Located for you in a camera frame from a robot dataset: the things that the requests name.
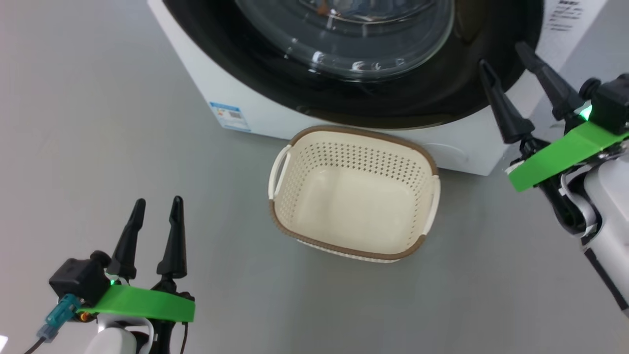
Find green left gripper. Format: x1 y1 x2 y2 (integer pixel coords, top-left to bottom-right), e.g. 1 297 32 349
79 196 196 325

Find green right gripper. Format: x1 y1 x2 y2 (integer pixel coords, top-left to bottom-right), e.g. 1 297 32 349
479 41 629 192

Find washing machine glass door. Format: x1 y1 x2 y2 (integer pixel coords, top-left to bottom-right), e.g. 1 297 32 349
162 0 544 129

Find white front-load washing machine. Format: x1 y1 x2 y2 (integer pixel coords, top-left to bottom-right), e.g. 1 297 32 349
147 0 610 176

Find black text instruction sticker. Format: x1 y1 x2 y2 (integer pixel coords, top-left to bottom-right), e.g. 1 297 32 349
543 0 590 32

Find round white filter cover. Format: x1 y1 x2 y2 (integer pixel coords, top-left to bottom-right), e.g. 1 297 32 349
425 143 467 170

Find blue energy label sticker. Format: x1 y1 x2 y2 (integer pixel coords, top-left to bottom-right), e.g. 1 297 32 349
209 102 251 132

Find cream perforated laundry basket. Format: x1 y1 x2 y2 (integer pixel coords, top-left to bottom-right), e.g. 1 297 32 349
268 125 441 264

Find teal left camera cable plug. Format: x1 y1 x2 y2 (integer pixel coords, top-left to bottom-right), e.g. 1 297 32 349
37 294 82 343

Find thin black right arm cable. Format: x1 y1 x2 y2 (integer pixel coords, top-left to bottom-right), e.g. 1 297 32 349
584 247 629 315

